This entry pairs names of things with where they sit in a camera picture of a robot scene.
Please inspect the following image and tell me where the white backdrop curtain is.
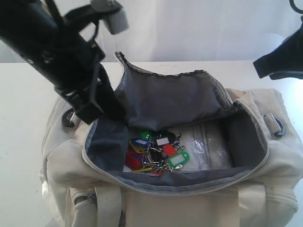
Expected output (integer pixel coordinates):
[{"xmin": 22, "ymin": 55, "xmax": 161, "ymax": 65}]
[{"xmin": 0, "ymin": 0, "xmax": 303, "ymax": 64}]

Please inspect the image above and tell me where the black d-ring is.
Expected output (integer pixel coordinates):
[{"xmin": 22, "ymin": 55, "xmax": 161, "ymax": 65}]
[
  {"xmin": 264, "ymin": 113, "xmax": 287, "ymax": 138},
  {"xmin": 61, "ymin": 109, "xmax": 78, "ymax": 128}
]

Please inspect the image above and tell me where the clear plastic bag inside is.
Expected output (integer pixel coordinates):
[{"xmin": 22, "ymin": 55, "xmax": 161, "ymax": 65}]
[{"xmin": 123, "ymin": 120, "xmax": 234, "ymax": 172}]

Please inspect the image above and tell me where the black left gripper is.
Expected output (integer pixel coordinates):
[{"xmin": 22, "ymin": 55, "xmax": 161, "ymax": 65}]
[{"xmin": 21, "ymin": 30, "xmax": 126, "ymax": 124}]

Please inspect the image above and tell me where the black right D-ring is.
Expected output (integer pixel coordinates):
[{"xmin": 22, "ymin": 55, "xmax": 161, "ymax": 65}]
[{"xmin": 264, "ymin": 113, "xmax": 287, "ymax": 138}]

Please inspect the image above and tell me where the colourful key tag bunch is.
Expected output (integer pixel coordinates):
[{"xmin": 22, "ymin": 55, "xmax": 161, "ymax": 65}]
[{"xmin": 125, "ymin": 131, "xmax": 190, "ymax": 175}]

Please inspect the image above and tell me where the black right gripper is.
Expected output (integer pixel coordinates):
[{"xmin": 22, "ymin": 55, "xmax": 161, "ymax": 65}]
[{"xmin": 253, "ymin": 24, "xmax": 303, "ymax": 80}]

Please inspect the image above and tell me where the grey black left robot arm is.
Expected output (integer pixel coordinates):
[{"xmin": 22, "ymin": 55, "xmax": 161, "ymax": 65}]
[{"xmin": 0, "ymin": 0, "xmax": 128, "ymax": 124}]

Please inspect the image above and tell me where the black left D-ring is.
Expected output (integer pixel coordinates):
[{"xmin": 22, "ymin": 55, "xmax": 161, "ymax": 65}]
[{"xmin": 61, "ymin": 109, "xmax": 78, "ymax": 128}]

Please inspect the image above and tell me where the cream duffel bag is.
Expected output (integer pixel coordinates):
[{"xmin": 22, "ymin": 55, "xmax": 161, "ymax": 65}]
[{"xmin": 39, "ymin": 52, "xmax": 303, "ymax": 227}]

